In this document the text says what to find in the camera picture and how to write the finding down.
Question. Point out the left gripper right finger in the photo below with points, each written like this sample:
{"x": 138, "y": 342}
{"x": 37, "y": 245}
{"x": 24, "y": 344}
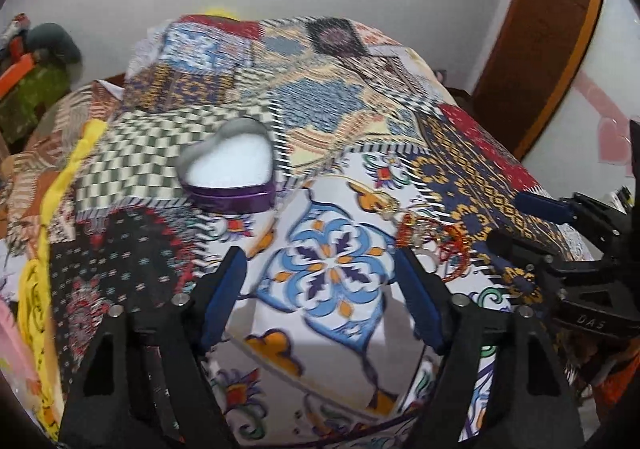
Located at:
{"x": 434, "y": 309}

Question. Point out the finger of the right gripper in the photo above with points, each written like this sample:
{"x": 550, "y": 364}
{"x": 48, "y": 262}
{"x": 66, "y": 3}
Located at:
{"x": 547, "y": 209}
{"x": 519, "y": 251}

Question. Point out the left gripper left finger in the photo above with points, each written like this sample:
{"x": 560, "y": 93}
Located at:
{"x": 205, "y": 311}

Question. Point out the gold and silver jewelry pile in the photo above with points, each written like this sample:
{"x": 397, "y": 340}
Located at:
{"x": 384, "y": 205}

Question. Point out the purple heart-shaped tin box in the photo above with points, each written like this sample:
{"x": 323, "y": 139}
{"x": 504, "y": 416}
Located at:
{"x": 231, "y": 171}

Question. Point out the colourful patchwork bed cover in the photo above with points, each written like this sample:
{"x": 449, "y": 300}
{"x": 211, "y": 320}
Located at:
{"x": 320, "y": 349}

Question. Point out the yellow cloth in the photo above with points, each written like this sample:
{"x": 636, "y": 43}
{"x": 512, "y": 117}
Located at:
{"x": 34, "y": 311}

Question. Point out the brown wooden wardrobe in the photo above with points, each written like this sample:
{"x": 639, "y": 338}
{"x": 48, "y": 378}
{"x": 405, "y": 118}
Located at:
{"x": 536, "y": 57}

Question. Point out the brown striped blanket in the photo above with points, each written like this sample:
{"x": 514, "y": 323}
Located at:
{"x": 26, "y": 176}

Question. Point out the green patterned box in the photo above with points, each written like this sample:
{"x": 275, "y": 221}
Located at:
{"x": 24, "y": 106}

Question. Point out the yellow pillow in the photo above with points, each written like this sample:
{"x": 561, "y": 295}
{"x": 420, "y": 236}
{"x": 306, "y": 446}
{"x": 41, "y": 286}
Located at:
{"x": 221, "y": 12}

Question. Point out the orange box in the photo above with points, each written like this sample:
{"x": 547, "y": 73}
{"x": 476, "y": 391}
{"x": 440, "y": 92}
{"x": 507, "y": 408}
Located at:
{"x": 15, "y": 73}

